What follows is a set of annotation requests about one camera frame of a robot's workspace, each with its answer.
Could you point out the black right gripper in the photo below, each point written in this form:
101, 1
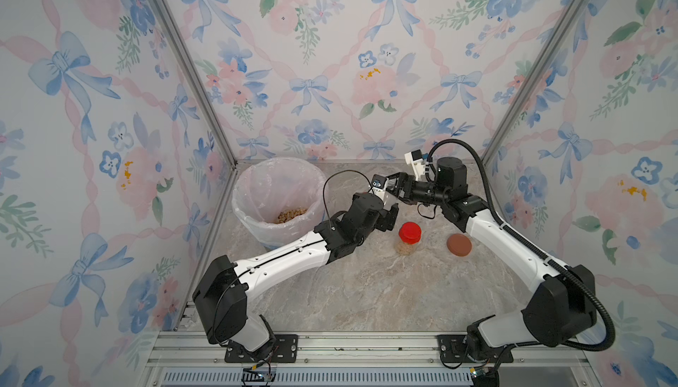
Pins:
403, 179

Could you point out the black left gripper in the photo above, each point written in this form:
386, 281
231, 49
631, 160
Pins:
387, 218

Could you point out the red jar lid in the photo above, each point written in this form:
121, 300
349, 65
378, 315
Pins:
410, 233

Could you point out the clear jar with peanuts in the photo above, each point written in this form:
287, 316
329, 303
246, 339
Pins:
405, 249

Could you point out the orange jar lid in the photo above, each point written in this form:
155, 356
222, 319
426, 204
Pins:
459, 244

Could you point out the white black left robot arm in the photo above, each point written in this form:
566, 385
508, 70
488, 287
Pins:
226, 289

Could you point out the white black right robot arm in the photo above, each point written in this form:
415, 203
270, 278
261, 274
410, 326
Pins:
561, 305

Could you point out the dumped peanuts in bin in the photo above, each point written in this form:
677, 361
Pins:
286, 216

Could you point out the pink trash bag liner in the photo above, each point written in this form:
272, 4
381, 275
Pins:
262, 191

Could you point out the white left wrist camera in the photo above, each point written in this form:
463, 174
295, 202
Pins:
378, 186

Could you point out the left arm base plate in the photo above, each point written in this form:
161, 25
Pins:
282, 349

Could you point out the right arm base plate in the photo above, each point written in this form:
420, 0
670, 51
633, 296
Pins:
456, 349

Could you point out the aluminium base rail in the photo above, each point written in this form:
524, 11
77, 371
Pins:
322, 359

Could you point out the aluminium corner post right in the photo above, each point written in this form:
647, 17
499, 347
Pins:
564, 25

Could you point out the aluminium corner post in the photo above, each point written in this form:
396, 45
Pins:
188, 69
564, 25

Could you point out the aluminium corner post left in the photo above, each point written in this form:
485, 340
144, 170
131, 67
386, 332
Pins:
188, 69

